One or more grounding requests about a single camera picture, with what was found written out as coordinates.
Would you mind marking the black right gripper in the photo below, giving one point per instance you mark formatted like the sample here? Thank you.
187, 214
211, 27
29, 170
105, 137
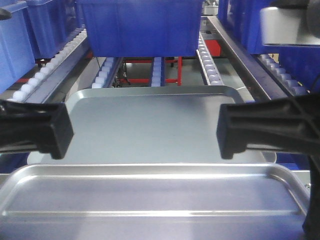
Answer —
311, 225

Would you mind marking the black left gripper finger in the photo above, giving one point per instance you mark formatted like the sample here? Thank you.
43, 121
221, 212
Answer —
29, 127

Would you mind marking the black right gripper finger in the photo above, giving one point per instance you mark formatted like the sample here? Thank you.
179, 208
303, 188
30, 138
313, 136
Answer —
289, 125

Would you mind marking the silver metal tray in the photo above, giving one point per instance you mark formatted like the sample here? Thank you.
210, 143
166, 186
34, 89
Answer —
153, 202

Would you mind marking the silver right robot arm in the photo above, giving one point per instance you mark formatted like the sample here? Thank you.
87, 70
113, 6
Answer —
291, 124

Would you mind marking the blue bin left shelf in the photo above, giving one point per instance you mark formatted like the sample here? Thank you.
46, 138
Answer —
32, 30

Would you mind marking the blue bin shelf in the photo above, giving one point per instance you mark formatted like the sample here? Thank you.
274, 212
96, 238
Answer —
250, 25
32, 30

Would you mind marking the silver tray on shelf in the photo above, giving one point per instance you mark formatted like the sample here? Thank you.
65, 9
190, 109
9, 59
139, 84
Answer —
146, 125

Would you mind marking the blue bin right shelf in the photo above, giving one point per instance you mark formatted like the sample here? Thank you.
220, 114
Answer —
250, 25

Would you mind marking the large blue bin centre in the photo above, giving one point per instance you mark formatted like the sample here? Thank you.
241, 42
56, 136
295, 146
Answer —
142, 28

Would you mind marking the roller track rail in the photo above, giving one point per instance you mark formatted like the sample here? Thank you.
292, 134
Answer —
209, 70
107, 77
157, 78
45, 81

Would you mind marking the flat steel divider rail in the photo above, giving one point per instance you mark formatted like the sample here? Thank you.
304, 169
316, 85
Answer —
260, 84

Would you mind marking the red metal frame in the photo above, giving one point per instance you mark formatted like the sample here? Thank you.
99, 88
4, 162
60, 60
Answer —
137, 71

